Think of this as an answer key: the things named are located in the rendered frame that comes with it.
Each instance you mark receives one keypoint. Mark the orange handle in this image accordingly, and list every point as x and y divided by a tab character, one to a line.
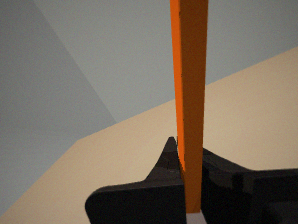
189	42

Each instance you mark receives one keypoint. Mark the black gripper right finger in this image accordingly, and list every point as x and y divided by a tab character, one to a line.
232	194

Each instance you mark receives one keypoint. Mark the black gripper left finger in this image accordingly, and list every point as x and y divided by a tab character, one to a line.
158	199

